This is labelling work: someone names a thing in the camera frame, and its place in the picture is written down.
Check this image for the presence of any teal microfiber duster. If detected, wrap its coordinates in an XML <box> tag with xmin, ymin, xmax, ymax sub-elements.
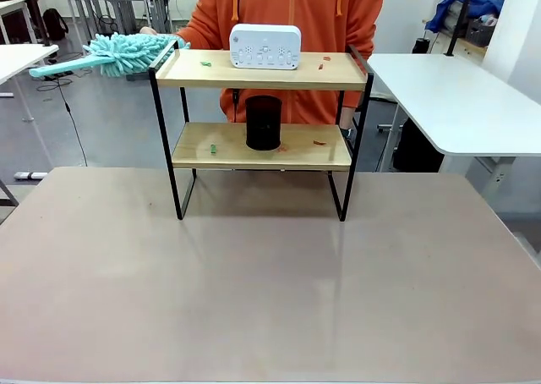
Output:
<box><xmin>28</xmin><ymin>32</ymin><xmax>191</xmax><ymax>80</ymax></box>

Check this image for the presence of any person right forearm orange sleeve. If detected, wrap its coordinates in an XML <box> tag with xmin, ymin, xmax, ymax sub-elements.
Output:
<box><xmin>173</xmin><ymin>1</ymin><xmax>223</xmax><ymax>51</ymax></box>

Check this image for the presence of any black backpack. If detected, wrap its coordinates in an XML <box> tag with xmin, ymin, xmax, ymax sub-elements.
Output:
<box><xmin>41</xmin><ymin>8</ymin><xmax>69</xmax><ymax>42</ymax></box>

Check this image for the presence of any black stand pole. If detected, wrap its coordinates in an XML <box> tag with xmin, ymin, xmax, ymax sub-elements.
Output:
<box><xmin>446</xmin><ymin>0</ymin><xmax>478</xmax><ymax>58</ymax></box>
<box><xmin>25</xmin><ymin>0</ymin><xmax>52</xmax><ymax>49</ymax></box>

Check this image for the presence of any white sound machine with buttons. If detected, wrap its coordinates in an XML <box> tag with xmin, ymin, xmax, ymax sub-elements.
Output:
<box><xmin>229</xmin><ymin>23</ymin><xmax>302</xmax><ymax>71</ymax></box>

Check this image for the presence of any white background desk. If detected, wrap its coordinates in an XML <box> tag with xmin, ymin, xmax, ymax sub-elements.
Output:
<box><xmin>0</xmin><ymin>0</ymin><xmax>48</xmax><ymax>45</ymax></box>

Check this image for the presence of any small white side table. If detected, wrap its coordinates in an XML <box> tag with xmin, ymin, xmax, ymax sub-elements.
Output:
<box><xmin>0</xmin><ymin>43</ymin><xmax>60</xmax><ymax>123</ymax></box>

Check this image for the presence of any black mesh pen cup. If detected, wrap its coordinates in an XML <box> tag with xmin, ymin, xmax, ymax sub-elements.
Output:
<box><xmin>244</xmin><ymin>95</ymin><xmax>283</xmax><ymax>151</ymax></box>

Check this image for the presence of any person torso in orange hoodie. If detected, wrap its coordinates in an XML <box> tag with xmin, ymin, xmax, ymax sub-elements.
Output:
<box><xmin>185</xmin><ymin>0</ymin><xmax>385</xmax><ymax>125</ymax></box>

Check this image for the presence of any black bin under table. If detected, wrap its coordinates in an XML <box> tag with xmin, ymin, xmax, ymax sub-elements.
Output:
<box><xmin>391</xmin><ymin>117</ymin><xmax>445</xmax><ymax>173</ymax></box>

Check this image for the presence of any large white curved table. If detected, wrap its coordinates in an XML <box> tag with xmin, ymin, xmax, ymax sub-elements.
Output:
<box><xmin>366</xmin><ymin>52</ymin><xmax>541</xmax><ymax>216</ymax></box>

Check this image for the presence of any blue cloth heap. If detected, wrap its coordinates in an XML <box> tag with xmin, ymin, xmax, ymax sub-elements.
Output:
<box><xmin>424</xmin><ymin>0</ymin><xmax>505</xmax><ymax>34</ymax></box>

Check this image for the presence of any grey plastic crate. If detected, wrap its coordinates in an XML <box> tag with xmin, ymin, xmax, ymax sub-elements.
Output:
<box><xmin>464</xmin><ymin>15</ymin><xmax>496</xmax><ymax>47</ymax></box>

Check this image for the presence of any black floor cable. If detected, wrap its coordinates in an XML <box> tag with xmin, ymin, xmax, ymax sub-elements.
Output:
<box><xmin>36</xmin><ymin>71</ymin><xmax>89</xmax><ymax>167</ymax></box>

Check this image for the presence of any black frame wooden two-tier shelf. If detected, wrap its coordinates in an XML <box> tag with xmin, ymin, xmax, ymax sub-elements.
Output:
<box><xmin>148</xmin><ymin>39</ymin><xmax>375</xmax><ymax>222</ymax></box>

